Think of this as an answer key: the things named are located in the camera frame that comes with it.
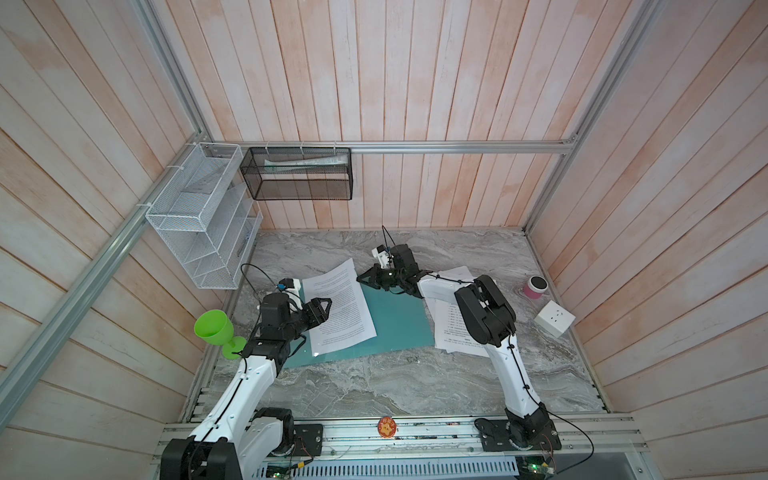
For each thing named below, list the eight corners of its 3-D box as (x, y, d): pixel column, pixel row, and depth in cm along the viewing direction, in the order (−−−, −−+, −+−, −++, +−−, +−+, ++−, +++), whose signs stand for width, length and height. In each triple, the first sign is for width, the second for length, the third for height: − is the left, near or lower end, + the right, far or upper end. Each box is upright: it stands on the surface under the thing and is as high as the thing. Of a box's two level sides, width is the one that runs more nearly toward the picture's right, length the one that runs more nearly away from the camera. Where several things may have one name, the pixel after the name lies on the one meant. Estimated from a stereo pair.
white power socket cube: (556, 341, 93) (563, 335, 89) (531, 321, 97) (536, 315, 94) (571, 323, 96) (578, 317, 93) (546, 305, 101) (552, 299, 97)
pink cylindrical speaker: (526, 298, 102) (532, 290, 98) (520, 284, 106) (526, 275, 102) (544, 298, 102) (551, 290, 98) (538, 284, 106) (545, 275, 102)
